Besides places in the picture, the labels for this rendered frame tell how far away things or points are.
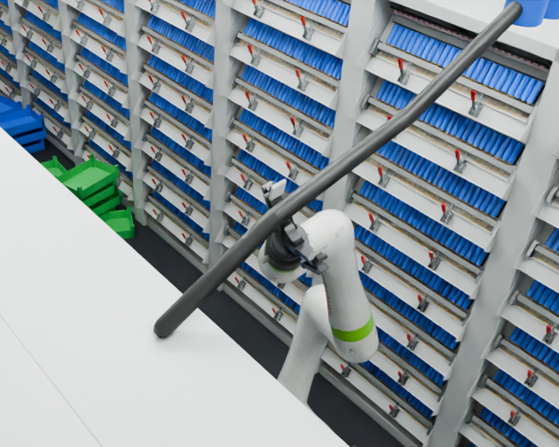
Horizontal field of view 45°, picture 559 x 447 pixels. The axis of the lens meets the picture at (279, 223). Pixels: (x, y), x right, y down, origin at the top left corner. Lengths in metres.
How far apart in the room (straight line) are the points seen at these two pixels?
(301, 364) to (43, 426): 1.37
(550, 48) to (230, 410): 1.40
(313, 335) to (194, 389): 1.23
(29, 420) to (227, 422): 0.21
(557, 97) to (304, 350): 0.98
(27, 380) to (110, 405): 0.10
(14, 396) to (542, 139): 1.54
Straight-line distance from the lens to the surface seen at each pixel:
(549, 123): 1.95
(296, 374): 2.09
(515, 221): 2.10
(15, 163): 1.20
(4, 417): 0.79
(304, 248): 1.31
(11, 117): 4.80
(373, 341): 1.86
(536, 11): 1.13
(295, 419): 0.77
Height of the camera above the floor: 2.29
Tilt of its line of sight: 35 degrees down
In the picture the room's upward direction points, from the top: 6 degrees clockwise
